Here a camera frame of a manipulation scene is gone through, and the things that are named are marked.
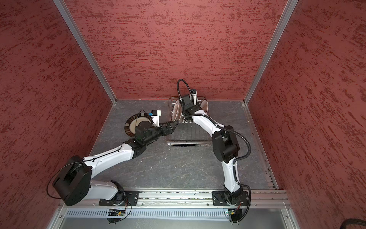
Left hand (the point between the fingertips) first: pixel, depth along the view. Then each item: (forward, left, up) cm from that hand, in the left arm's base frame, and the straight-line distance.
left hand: (174, 125), depth 79 cm
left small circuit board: (-39, +31, -24) cm, 56 cm away
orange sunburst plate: (+16, 0, -9) cm, 18 cm away
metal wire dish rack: (+7, -6, -22) cm, 24 cm away
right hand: (+20, -12, -5) cm, 24 cm away
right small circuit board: (-39, -31, -23) cm, 54 cm away
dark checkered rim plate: (+19, +28, -21) cm, 40 cm away
